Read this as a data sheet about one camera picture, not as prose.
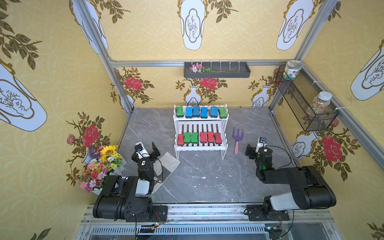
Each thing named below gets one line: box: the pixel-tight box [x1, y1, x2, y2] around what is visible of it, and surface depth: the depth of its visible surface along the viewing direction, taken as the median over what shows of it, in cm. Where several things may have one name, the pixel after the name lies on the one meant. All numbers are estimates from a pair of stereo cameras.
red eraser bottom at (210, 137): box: [207, 131, 215, 143], surface depth 89 cm
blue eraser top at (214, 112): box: [210, 106, 219, 119], surface depth 83 cm
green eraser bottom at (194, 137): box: [191, 132, 199, 144], surface depth 88 cm
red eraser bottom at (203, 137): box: [199, 131, 208, 144], surface depth 90 cm
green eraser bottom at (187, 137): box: [184, 132, 191, 143], surface depth 89 cm
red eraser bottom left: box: [177, 134, 185, 146], surface depth 87 cm
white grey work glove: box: [152, 151, 181, 194], surface depth 92 cm
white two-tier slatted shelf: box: [173, 104, 229, 161], surface depth 87 cm
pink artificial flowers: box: [189, 62, 213, 73], surface depth 89 cm
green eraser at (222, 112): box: [218, 107, 228, 119], surface depth 81 cm
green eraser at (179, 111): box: [175, 106, 184, 118], surface depth 81 cm
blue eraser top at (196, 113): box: [192, 106, 201, 118], surface depth 82 cm
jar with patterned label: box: [282, 59, 304, 81], surface depth 87 cm
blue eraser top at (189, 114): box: [185, 106, 194, 119], surface depth 81 cm
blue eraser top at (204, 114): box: [200, 107, 208, 119], surface depth 81 cm
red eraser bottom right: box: [214, 132, 223, 144], surface depth 89 cm
